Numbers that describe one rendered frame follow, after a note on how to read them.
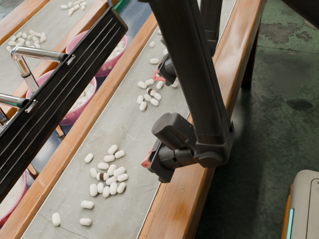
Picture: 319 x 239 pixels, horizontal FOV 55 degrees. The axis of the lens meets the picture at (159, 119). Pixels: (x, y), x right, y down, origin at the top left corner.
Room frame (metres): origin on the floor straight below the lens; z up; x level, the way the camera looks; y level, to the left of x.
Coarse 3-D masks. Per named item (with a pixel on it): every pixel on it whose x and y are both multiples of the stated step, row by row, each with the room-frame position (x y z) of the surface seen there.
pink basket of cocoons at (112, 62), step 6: (78, 36) 1.24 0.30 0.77; (72, 42) 1.20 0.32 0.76; (126, 42) 1.13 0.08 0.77; (66, 48) 1.15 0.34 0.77; (72, 48) 1.18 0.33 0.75; (120, 54) 1.05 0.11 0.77; (108, 60) 1.02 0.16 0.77; (114, 60) 1.04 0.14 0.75; (102, 66) 1.02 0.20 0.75; (108, 66) 1.03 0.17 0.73; (102, 72) 1.03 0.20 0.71; (108, 72) 1.04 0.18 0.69
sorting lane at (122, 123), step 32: (224, 0) 1.38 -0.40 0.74; (128, 96) 0.83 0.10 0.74; (96, 128) 0.70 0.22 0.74; (128, 128) 0.68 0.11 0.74; (96, 160) 0.57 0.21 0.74; (128, 160) 0.55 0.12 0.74; (64, 192) 0.47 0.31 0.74; (128, 192) 0.44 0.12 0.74; (32, 224) 0.39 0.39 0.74; (64, 224) 0.37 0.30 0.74; (96, 224) 0.36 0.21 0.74; (128, 224) 0.34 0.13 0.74
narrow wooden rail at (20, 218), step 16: (144, 32) 1.19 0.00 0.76; (128, 48) 1.09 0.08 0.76; (128, 64) 0.98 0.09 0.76; (112, 80) 0.90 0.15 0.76; (96, 96) 0.83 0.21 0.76; (96, 112) 0.75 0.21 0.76; (80, 128) 0.69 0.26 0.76; (64, 144) 0.63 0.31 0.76; (80, 144) 0.64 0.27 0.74; (48, 160) 0.58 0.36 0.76; (64, 160) 0.57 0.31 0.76; (48, 176) 0.52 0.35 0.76; (32, 192) 0.47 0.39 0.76; (48, 192) 0.48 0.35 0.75; (16, 208) 0.43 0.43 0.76; (32, 208) 0.42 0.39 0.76; (16, 224) 0.38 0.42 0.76
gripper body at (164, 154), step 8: (160, 144) 0.44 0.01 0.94; (160, 152) 0.41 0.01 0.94; (168, 152) 0.40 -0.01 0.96; (152, 160) 0.40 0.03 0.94; (160, 160) 0.40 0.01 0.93; (168, 160) 0.39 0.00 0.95; (176, 160) 0.38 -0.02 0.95; (152, 168) 0.38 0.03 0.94; (160, 168) 0.38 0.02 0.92; (168, 168) 0.38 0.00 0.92; (160, 176) 0.37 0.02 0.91; (168, 176) 0.37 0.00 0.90
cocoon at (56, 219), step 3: (54, 213) 0.40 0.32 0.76; (57, 213) 0.40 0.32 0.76; (54, 216) 0.39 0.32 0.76; (57, 216) 0.39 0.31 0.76; (54, 219) 0.38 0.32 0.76; (57, 219) 0.38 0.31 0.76; (54, 222) 0.37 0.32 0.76; (57, 222) 0.37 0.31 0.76; (60, 222) 0.38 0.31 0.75; (54, 225) 0.37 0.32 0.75; (57, 225) 0.37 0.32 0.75
